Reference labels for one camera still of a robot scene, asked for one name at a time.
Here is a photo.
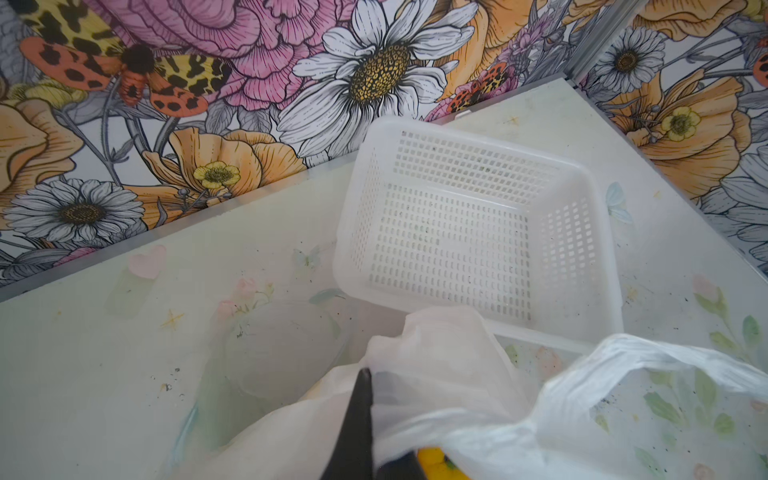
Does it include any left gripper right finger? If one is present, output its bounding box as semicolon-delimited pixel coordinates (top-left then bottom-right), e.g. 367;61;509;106
374;452;427;480

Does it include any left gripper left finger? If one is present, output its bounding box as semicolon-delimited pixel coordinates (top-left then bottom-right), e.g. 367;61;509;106
321;368;374;480

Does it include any yellow lemon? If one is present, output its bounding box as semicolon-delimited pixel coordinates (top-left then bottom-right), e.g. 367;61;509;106
417;448;470;480

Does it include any white plastic bag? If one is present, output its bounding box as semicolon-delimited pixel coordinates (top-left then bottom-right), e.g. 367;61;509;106
175;307;767;479

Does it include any white plastic mesh basket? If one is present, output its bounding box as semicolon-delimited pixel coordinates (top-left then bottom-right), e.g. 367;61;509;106
333;117;624;354

